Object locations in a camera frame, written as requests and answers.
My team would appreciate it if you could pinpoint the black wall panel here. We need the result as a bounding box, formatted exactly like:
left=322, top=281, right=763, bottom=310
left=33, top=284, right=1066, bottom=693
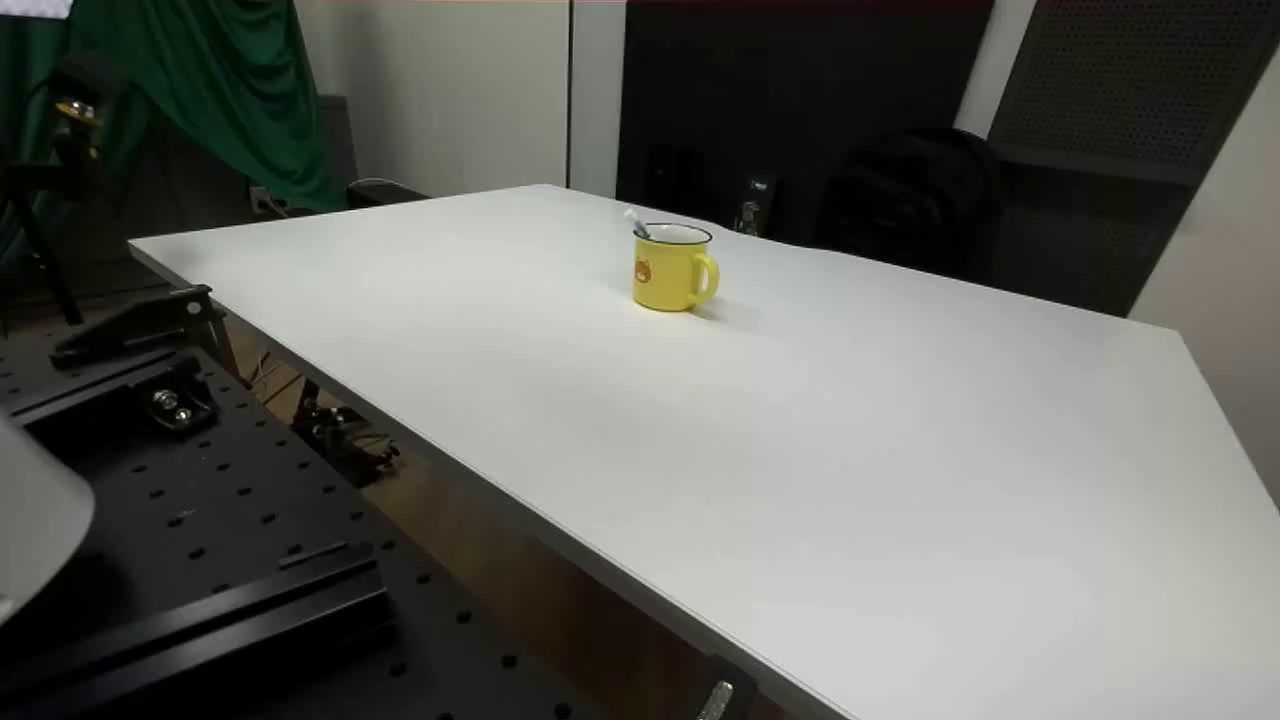
left=618, top=0, right=999, bottom=248

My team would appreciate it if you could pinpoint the yellow glass cup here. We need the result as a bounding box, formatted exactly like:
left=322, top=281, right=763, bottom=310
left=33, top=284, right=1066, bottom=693
left=627, top=217, right=725, bottom=317

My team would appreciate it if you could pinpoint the black metal rail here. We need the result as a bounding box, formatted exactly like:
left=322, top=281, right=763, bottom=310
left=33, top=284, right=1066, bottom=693
left=0, top=537, right=400, bottom=720

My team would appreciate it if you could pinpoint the black camera on tripod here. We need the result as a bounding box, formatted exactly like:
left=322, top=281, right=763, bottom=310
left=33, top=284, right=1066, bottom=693
left=0, top=47, right=138, bottom=331

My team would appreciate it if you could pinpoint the silver metal bracket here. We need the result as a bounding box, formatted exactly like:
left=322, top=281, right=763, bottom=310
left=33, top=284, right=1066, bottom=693
left=694, top=674, right=744, bottom=720

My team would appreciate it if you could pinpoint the black backpack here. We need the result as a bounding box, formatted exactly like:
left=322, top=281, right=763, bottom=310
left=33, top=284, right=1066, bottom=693
left=813, top=123, right=1009, bottom=284

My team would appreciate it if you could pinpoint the large black table clamp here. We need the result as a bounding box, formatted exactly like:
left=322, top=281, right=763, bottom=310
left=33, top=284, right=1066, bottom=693
left=50, top=281, right=222, bottom=373

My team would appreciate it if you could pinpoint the dark bottle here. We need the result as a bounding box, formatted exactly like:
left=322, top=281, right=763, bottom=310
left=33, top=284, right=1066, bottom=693
left=731, top=173, right=779, bottom=240

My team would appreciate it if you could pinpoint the dark grey wall panel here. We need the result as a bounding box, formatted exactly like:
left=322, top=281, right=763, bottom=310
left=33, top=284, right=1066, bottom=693
left=990, top=0, right=1280, bottom=321

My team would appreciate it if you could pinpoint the small black table clamp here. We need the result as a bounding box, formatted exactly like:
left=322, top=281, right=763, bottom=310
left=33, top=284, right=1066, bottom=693
left=288, top=376, right=406, bottom=487

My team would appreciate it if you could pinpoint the small black metal fitting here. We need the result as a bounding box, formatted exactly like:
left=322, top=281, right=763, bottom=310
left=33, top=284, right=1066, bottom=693
left=142, top=379, right=225, bottom=441

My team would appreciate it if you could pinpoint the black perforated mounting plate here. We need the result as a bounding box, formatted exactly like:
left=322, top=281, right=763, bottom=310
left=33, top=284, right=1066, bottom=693
left=0, top=338, right=606, bottom=720

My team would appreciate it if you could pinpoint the green curtain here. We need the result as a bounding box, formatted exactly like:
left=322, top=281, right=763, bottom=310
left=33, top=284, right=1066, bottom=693
left=0, top=0, right=348, bottom=273

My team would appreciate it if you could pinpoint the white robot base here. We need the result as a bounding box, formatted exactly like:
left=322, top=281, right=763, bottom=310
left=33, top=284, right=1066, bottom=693
left=0, top=414, right=99, bottom=633

